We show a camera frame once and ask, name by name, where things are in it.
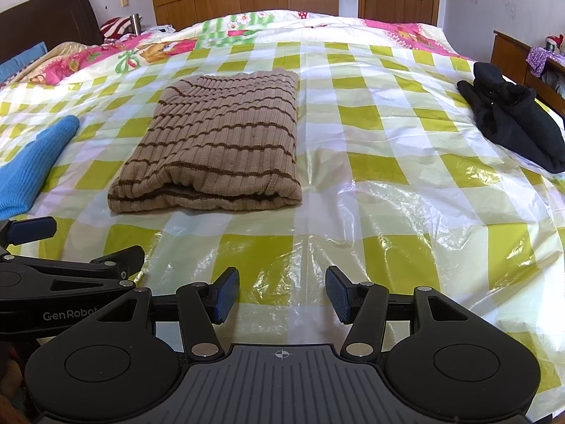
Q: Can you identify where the wooden cabinet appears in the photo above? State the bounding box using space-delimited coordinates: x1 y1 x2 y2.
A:
491 30 565 118

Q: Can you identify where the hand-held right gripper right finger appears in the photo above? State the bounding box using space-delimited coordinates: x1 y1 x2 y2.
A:
325 266 471 360

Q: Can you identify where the black garment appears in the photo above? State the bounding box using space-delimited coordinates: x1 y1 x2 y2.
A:
457 62 565 173

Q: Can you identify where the red striped cloth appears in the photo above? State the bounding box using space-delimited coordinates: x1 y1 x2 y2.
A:
99 17 135 40

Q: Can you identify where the blue knit garment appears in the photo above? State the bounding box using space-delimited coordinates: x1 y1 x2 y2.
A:
0 115 80 216

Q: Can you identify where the brown striped ribbed sweater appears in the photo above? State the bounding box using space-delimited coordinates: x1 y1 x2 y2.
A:
107 71 304 213

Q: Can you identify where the dark wooden headboard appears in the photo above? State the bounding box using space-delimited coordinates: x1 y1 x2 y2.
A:
0 0 102 65

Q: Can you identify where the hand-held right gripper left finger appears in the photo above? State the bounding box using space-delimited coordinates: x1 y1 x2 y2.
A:
90 267 240 360

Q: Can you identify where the purple cloth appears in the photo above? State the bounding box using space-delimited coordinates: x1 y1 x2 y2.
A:
527 46 565 78

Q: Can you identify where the pale yellow pillow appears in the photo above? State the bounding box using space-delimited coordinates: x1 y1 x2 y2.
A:
44 42 104 60

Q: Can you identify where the checked cartoon-print bedsheet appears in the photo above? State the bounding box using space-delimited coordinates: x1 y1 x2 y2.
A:
0 9 565 424

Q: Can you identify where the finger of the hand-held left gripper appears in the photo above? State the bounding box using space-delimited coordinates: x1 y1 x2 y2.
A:
0 216 57 254
22 246 146 294

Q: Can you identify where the blue pillow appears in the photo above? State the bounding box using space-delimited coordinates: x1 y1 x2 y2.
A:
0 41 48 82

